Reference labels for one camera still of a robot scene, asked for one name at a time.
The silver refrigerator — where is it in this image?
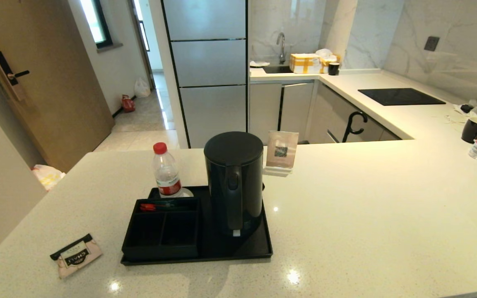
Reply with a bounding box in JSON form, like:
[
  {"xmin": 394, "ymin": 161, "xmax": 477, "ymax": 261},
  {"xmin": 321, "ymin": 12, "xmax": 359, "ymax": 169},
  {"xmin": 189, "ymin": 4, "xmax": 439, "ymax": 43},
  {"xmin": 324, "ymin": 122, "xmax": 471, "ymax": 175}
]
[{"xmin": 161, "ymin": 0, "xmax": 249, "ymax": 149}]

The wooden door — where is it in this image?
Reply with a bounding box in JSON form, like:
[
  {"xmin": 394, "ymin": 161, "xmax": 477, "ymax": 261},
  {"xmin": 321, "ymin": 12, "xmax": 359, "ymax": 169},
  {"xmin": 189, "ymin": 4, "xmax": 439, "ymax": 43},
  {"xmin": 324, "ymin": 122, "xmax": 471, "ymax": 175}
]
[{"xmin": 0, "ymin": 0, "xmax": 115, "ymax": 173}]

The pink and black tea sachet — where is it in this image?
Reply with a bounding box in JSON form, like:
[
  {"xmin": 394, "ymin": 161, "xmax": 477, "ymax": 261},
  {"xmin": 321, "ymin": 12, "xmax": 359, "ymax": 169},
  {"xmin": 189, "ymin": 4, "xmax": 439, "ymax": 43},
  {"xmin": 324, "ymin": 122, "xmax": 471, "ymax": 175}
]
[{"xmin": 50, "ymin": 233, "xmax": 103, "ymax": 279}]

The black framed window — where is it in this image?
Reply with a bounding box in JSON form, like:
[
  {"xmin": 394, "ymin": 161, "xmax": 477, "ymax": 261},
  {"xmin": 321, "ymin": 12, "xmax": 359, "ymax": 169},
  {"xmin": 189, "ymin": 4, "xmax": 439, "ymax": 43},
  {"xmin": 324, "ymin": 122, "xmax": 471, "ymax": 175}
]
[{"xmin": 79, "ymin": 0, "xmax": 113, "ymax": 49}]

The black mug white inside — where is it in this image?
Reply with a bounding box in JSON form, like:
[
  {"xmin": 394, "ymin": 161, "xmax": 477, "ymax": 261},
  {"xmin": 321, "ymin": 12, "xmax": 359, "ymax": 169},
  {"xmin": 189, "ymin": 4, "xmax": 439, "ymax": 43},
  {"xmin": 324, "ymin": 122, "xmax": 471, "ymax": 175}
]
[{"xmin": 461, "ymin": 117, "xmax": 477, "ymax": 144}]

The black electric kettle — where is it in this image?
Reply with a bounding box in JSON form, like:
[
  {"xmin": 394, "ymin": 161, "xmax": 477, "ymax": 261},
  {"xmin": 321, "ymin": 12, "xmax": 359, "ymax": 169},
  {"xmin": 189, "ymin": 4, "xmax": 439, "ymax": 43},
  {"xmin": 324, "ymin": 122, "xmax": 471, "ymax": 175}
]
[{"xmin": 204, "ymin": 132, "xmax": 264, "ymax": 238}]

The black compartment organizer box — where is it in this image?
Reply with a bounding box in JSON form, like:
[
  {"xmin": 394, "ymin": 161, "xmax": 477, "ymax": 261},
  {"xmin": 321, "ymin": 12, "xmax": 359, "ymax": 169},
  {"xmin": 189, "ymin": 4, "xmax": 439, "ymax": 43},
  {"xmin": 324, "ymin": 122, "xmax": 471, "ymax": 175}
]
[{"xmin": 122, "ymin": 197, "xmax": 201, "ymax": 260}]

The black curved hook handle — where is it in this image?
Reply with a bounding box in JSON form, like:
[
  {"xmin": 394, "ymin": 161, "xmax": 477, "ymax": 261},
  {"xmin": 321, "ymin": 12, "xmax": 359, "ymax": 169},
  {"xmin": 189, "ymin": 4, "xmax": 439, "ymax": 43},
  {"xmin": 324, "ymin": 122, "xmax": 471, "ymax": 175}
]
[{"xmin": 342, "ymin": 111, "xmax": 368, "ymax": 143}]

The cardboard box with yellow tape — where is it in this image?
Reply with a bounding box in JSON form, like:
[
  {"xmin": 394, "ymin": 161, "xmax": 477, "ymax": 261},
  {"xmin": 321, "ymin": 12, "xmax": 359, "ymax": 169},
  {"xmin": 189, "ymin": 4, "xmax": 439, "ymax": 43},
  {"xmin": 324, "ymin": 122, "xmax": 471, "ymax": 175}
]
[{"xmin": 289, "ymin": 53, "xmax": 322, "ymax": 75}]

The red-capped water bottle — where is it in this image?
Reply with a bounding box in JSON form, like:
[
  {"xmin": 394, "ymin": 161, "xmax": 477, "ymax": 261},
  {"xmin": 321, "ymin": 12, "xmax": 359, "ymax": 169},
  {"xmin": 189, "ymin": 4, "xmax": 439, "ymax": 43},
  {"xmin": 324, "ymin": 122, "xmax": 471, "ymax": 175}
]
[{"xmin": 152, "ymin": 142, "xmax": 183, "ymax": 198}]

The acrylic QR code sign stand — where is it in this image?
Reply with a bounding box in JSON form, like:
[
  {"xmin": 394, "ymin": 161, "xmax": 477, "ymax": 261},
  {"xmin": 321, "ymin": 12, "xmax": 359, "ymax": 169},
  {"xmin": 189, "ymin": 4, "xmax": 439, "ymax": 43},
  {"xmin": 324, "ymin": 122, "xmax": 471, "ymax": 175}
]
[{"xmin": 263, "ymin": 131, "xmax": 299, "ymax": 178}]

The grey kitchen cabinet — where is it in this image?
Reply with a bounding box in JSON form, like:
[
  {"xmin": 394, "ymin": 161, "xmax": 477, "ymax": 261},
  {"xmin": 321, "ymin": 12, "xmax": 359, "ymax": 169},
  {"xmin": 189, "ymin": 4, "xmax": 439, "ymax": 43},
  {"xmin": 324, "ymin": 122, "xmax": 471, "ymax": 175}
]
[{"xmin": 250, "ymin": 81, "xmax": 402, "ymax": 144}]

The black door lock handle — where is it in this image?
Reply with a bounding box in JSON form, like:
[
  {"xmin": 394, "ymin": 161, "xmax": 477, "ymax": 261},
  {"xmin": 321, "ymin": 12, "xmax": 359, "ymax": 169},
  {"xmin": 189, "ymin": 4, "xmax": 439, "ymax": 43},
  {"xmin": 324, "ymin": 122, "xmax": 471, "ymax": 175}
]
[{"xmin": 0, "ymin": 50, "xmax": 30, "ymax": 102}]

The crumpled clear plastic wrap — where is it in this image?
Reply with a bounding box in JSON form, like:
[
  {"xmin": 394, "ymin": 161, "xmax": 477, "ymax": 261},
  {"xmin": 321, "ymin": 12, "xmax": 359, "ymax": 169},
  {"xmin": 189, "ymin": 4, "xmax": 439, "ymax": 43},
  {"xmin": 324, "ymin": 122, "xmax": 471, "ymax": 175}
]
[{"xmin": 454, "ymin": 99, "xmax": 477, "ymax": 118}]

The black serving tray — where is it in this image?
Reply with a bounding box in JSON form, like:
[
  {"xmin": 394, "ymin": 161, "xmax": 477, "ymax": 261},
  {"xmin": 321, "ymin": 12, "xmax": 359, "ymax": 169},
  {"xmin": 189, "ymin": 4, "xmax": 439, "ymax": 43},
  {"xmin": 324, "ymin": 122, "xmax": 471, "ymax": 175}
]
[{"xmin": 120, "ymin": 185, "xmax": 273, "ymax": 266}]

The black induction cooktop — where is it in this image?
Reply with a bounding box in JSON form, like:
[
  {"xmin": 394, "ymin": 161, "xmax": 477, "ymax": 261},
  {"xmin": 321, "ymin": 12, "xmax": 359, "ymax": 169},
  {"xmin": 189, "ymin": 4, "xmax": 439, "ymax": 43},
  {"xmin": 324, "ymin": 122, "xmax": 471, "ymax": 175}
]
[{"xmin": 358, "ymin": 88, "xmax": 446, "ymax": 106}]

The chrome sink faucet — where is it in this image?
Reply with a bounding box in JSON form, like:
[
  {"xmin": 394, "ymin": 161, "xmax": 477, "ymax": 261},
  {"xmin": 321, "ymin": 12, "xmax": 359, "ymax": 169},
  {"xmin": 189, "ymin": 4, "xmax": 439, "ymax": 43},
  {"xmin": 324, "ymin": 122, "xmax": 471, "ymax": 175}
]
[{"xmin": 276, "ymin": 32, "xmax": 287, "ymax": 65}]

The white and yellow plastic bag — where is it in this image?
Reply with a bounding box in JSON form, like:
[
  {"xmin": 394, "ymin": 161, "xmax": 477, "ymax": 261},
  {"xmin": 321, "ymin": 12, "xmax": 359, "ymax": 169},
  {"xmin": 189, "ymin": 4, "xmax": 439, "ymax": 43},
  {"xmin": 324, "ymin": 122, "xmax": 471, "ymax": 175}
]
[{"xmin": 31, "ymin": 165, "xmax": 66, "ymax": 192}]

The small yellow taped box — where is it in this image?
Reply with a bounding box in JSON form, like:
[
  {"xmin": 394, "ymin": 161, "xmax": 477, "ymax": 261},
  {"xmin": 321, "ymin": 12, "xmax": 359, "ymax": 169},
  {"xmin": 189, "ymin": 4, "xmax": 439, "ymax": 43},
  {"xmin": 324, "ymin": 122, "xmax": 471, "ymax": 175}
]
[{"xmin": 320, "ymin": 56, "xmax": 342, "ymax": 74}]

